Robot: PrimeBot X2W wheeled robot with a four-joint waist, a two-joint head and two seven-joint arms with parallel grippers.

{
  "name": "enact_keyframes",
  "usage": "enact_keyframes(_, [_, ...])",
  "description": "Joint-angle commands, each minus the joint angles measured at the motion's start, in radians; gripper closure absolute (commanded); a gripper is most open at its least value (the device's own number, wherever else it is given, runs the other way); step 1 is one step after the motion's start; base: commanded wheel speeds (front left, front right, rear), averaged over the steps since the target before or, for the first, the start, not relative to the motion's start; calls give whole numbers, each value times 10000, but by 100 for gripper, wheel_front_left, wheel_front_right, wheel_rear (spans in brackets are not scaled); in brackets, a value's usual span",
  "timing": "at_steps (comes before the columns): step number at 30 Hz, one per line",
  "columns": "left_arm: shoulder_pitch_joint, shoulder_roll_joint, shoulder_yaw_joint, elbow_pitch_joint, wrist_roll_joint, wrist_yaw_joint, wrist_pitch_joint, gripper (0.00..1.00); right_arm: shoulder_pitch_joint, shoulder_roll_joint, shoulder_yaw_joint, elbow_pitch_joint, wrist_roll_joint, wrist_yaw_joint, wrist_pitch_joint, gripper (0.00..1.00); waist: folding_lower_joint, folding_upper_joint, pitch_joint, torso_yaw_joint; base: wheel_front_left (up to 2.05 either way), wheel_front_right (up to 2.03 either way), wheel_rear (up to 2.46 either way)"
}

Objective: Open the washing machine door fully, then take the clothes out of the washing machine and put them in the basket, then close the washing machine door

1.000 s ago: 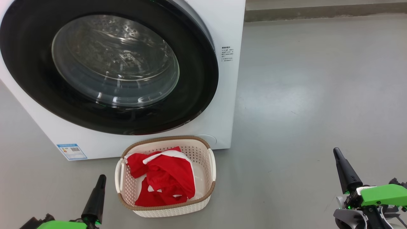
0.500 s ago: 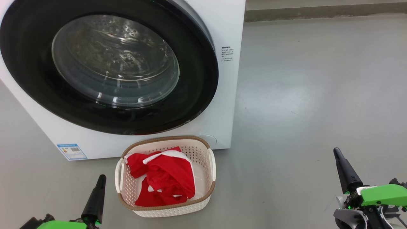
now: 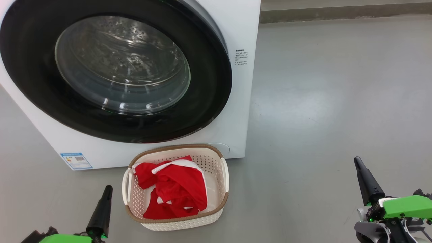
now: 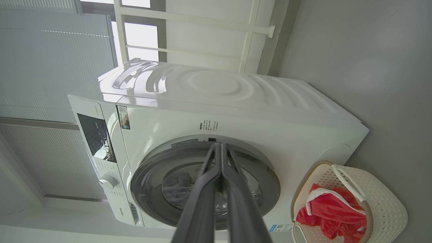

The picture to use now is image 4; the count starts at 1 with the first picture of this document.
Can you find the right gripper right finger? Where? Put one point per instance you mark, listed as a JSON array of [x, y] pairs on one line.
[[243, 216]]

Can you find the grey warning label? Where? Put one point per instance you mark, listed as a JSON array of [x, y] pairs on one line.
[[184, 143]]

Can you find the cream perforated laundry basket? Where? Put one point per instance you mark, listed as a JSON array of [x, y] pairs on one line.
[[381, 209]]

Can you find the grey ribbed wall panel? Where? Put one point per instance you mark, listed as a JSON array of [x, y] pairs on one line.
[[50, 158]]

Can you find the white control knob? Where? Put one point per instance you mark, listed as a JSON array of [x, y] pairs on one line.
[[108, 181]]

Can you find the black glass washing machine door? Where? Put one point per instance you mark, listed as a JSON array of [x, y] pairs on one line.
[[152, 189]]

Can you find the white metal rack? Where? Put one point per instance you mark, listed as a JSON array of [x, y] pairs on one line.
[[202, 22]]

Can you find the red and white garment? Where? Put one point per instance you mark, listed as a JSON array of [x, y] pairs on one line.
[[337, 209]]

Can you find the blue white energy label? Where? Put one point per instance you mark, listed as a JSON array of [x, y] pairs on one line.
[[280, 228]]

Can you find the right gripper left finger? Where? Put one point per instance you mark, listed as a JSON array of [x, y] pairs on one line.
[[202, 209]]

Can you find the white slatted window blind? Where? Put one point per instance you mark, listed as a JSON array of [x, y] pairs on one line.
[[50, 67]]

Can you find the white front-load washing machine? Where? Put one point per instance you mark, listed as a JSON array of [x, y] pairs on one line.
[[236, 111]]

